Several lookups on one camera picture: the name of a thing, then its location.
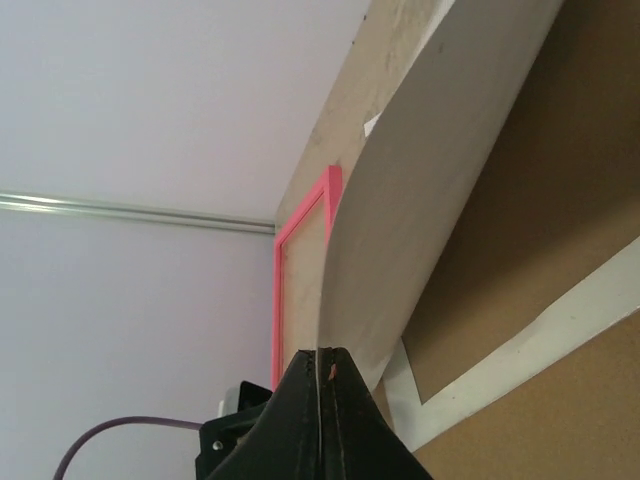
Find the left aluminium corner post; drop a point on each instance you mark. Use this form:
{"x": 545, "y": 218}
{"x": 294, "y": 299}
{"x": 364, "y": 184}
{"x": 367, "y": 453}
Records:
{"x": 97, "y": 209}

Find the pink wooden photo frame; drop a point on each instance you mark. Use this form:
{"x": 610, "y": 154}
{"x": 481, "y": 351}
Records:
{"x": 299, "y": 254}

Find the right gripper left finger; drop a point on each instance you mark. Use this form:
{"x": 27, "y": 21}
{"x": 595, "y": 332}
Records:
{"x": 283, "y": 443}

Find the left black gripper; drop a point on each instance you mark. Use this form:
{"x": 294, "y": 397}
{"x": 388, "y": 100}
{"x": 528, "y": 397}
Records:
{"x": 237, "y": 414}

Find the white passe-partout mat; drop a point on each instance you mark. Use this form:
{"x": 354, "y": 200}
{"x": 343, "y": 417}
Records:
{"x": 605, "y": 297}

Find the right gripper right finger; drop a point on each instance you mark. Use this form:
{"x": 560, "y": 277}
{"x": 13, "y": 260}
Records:
{"x": 355, "y": 440}

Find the brown hardboard backing board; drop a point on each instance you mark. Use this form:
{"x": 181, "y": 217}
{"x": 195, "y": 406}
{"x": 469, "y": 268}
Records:
{"x": 558, "y": 197}

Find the cat and books photo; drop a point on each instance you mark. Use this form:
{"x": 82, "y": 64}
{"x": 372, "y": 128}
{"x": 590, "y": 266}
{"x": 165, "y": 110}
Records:
{"x": 418, "y": 167}

